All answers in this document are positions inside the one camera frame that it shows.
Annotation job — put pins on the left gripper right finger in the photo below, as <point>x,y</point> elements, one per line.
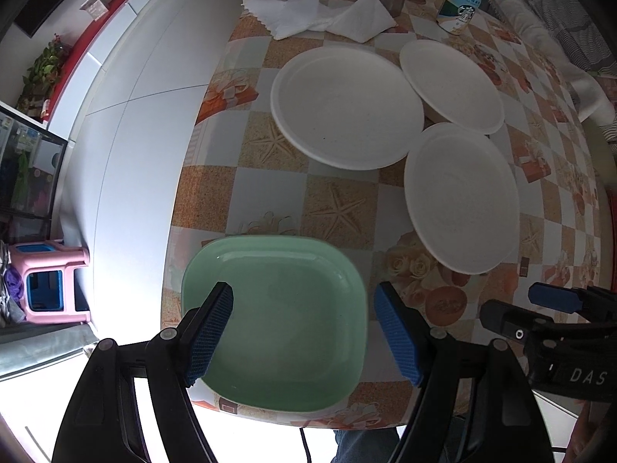
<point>504,422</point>

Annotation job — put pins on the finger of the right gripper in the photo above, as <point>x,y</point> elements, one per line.
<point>506,320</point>
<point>555,297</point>

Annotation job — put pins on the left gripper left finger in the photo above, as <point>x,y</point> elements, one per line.
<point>102,423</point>

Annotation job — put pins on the white round plate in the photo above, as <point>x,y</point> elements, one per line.
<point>347,108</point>
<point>453,85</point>
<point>462,198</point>

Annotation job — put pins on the green square plate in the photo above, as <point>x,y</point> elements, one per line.
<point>296,337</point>

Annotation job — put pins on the person's right hand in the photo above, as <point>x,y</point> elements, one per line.
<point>593,439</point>

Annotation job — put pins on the person's jeans legs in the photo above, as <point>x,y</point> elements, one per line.
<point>365,446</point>

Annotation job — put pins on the pink plastic stool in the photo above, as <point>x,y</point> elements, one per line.
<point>47,269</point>

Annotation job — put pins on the checkered patterned tablecloth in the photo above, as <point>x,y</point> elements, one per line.
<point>241,176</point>

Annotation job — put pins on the grey striped blanket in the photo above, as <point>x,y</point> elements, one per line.
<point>565,32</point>

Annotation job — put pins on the glass display cabinet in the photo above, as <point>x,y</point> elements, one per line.
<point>31,159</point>

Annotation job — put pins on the Starbucks drink bottle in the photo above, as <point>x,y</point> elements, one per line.
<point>454,15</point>

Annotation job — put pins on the white napkin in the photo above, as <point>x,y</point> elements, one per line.
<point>359,22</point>

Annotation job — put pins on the red trimmed white counter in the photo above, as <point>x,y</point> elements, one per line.
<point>144,48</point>

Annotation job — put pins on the green potted plant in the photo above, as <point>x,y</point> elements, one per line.
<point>42,76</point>

